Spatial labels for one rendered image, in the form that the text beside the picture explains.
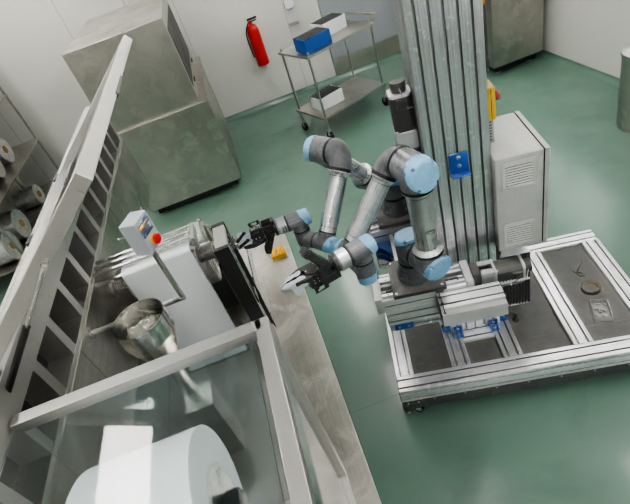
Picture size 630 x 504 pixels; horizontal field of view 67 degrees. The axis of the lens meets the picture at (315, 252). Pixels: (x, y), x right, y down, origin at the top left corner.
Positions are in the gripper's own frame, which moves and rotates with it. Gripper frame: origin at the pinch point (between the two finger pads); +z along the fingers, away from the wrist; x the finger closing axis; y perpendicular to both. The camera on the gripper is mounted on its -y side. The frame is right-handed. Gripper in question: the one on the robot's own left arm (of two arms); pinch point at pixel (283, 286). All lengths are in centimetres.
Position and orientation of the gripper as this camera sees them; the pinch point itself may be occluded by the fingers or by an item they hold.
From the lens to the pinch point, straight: 160.7
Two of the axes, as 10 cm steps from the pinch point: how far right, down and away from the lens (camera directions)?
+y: 3.3, 8.0, 5.0
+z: -8.6, 4.8, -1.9
